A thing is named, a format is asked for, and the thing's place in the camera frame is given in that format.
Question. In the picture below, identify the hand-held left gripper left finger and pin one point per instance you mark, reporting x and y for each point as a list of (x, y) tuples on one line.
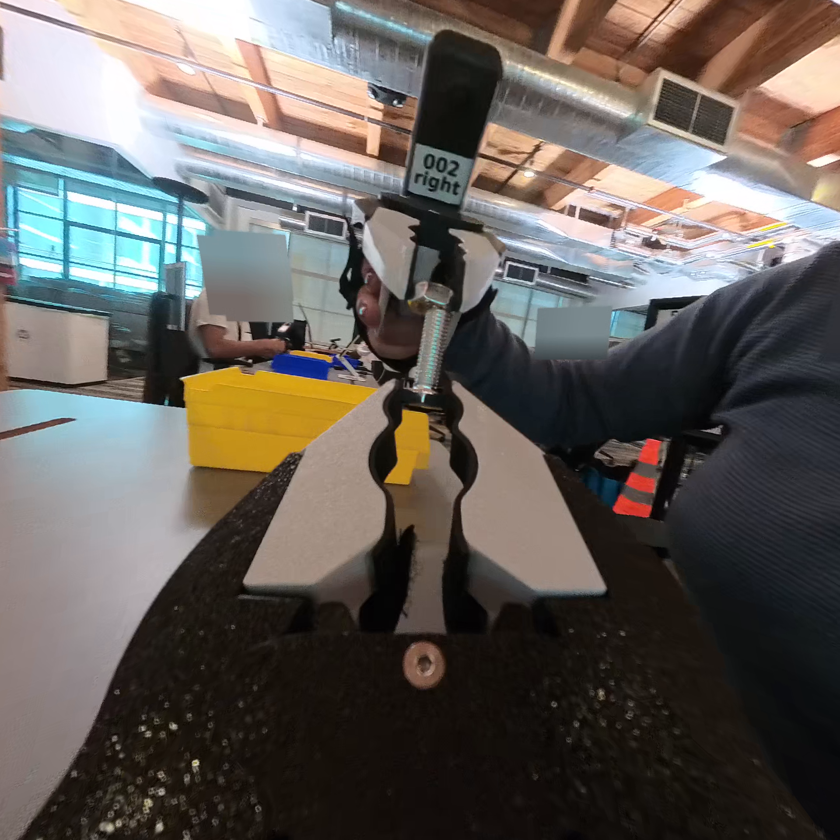
[(315, 512)]

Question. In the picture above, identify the silver hex bolt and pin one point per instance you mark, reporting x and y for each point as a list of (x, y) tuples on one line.
[(433, 341)]

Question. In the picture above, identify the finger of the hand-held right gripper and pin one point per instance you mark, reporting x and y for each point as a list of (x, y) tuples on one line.
[(482, 269), (390, 249)]

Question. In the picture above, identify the large white duct vent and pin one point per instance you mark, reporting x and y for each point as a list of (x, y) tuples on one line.
[(692, 111)]

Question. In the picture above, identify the large silver air duct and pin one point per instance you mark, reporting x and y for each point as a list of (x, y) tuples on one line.
[(558, 85)]

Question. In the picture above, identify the white cabinet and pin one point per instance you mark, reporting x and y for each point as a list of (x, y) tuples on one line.
[(59, 348)]

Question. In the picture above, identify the yellow plastic bin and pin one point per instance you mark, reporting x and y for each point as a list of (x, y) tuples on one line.
[(249, 449), (275, 400)]

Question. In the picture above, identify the orange traffic cone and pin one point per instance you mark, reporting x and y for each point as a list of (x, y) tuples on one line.
[(640, 485)]

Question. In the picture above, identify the small blue plastic bin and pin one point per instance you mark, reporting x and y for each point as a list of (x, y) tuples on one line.
[(302, 364)]

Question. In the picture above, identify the black round floor lamp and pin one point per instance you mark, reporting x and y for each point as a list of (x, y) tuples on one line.
[(180, 190)]

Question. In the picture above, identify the person's right forearm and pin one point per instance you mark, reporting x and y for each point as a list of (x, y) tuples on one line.
[(623, 380)]

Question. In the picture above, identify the person's right hand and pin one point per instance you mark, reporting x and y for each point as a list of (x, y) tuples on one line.
[(394, 334)]

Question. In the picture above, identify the small white duct vent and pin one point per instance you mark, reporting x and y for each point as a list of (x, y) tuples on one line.
[(326, 224)]

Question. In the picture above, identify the slim silver air duct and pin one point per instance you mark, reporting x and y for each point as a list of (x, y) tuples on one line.
[(229, 138)]

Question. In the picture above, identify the silver hex nut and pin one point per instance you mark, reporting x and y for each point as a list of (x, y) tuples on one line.
[(420, 394)]

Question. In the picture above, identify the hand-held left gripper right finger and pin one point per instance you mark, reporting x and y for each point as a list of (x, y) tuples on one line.
[(525, 525)]

